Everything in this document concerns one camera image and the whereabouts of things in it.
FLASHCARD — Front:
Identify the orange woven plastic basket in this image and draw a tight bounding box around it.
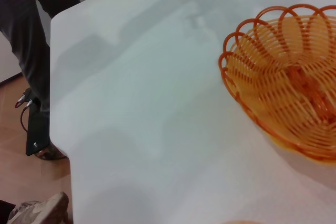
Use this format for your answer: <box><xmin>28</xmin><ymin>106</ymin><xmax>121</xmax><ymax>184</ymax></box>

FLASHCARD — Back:
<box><xmin>218</xmin><ymin>4</ymin><xmax>336</xmax><ymax>167</ymax></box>

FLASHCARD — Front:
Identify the person leg in dark trousers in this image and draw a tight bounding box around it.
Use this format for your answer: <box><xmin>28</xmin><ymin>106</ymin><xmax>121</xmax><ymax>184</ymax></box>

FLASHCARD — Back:
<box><xmin>0</xmin><ymin>0</ymin><xmax>81</xmax><ymax>122</ymax></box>

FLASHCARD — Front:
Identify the grey worn sneaker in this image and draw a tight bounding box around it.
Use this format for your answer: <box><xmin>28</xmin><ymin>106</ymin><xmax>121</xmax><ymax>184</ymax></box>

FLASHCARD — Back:
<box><xmin>6</xmin><ymin>191</ymin><xmax>70</xmax><ymax>224</ymax></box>

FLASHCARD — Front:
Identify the red cable with metal plug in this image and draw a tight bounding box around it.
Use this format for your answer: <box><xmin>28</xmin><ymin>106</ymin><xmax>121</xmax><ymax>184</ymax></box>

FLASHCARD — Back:
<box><xmin>15</xmin><ymin>89</ymin><xmax>35</xmax><ymax>133</ymax></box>

